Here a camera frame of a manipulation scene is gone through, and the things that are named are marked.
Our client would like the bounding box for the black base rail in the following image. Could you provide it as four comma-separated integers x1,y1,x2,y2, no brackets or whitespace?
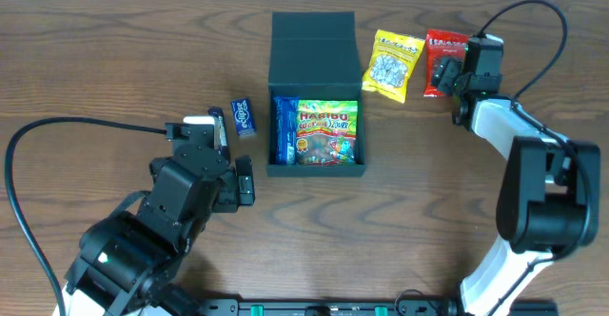
189,296,558,316

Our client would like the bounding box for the dark blue chocolate bar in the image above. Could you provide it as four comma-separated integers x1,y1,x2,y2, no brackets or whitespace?
208,107,230,161

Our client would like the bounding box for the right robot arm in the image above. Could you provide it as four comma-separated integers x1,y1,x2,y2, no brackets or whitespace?
432,34,600,315

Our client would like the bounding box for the dark green open box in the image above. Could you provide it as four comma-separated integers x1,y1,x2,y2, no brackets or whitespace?
266,11,366,177

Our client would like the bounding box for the blue Eclipse gum pack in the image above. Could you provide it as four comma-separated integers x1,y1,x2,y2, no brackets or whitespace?
231,98,256,136

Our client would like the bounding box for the Haribo gummy worms bag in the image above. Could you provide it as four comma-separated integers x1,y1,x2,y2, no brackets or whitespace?
296,100,359,166

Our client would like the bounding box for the yellow candy bag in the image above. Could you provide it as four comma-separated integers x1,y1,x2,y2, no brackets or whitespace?
362,30,425,104

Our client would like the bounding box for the long blue snack bar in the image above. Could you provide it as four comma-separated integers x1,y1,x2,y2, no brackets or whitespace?
273,96,299,166

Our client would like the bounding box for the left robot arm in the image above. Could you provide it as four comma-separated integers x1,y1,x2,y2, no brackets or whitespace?
55,123,255,315

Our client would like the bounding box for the red Hacks candy bag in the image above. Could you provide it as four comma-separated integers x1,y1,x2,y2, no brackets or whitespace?
423,29,470,97

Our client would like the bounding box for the left black cable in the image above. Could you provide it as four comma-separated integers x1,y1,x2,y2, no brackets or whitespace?
3,116,168,316

